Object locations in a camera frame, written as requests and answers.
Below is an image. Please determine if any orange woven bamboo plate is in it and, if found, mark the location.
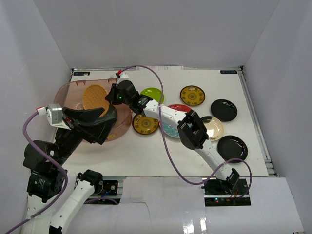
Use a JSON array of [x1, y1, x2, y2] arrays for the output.
[[82, 84, 110, 117]]

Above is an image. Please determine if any red plate with teal flower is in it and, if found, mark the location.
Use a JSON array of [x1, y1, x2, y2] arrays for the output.
[[161, 104, 191, 139]]

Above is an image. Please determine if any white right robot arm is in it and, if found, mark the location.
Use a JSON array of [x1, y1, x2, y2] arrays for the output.
[[105, 80, 239, 195]]

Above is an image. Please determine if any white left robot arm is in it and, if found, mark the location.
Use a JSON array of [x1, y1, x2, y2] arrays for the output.
[[22, 104, 117, 234]]

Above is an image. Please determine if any pink translucent plastic bin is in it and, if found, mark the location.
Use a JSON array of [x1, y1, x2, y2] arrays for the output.
[[54, 78, 132, 141]]

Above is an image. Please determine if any yellow patterned plate near bin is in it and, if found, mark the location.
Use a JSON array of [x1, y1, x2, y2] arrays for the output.
[[132, 114, 159, 135]]

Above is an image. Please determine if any lime green plate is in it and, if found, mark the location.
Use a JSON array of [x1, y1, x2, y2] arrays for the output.
[[140, 87, 165, 103]]

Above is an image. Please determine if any yellow patterned plate far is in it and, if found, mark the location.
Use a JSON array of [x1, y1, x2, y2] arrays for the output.
[[179, 85, 206, 106]]

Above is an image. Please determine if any cream and black plate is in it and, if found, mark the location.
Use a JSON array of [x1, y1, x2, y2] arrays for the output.
[[201, 116, 224, 141]]

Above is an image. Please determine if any black plate far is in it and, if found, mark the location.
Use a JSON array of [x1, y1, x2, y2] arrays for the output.
[[210, 99, 238, 122]]

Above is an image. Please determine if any black plate near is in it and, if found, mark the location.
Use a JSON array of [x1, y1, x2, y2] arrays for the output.
[[217, 135, 248, 161]]

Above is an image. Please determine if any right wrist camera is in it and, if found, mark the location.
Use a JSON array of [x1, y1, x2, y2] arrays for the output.
[[116, 70, 129, 84]]

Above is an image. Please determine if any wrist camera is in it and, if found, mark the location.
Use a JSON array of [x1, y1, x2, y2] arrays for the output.
[[36, 103, 70, 130], [116, 70, 129, 84]]

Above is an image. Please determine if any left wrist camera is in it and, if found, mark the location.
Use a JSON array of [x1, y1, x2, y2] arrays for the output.
[[36, 103, 70, 130]]

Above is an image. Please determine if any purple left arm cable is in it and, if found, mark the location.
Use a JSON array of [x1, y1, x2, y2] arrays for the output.
[[0, 111, 120, 232]]

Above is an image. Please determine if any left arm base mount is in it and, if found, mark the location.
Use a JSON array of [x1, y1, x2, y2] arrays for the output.
[[75, 178, 122, 205]]

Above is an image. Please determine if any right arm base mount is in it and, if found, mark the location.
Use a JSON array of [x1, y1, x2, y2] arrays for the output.
[[201, 179, 251, 207]]

